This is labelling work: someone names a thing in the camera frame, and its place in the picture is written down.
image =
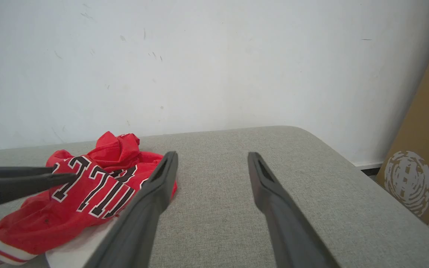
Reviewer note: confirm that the red jersey garment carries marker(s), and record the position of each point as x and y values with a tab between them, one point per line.
65	208

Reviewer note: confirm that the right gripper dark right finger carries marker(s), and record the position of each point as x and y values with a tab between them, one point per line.
285	223

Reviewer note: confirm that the white baseboard strip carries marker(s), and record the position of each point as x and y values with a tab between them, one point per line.
367	165

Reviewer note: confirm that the brown cardboard box white print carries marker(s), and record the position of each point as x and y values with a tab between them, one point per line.
423	149

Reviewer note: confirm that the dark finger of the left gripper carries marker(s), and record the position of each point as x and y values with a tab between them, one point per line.
9	171
9	190

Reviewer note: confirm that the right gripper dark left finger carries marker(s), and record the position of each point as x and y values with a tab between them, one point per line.
140	216

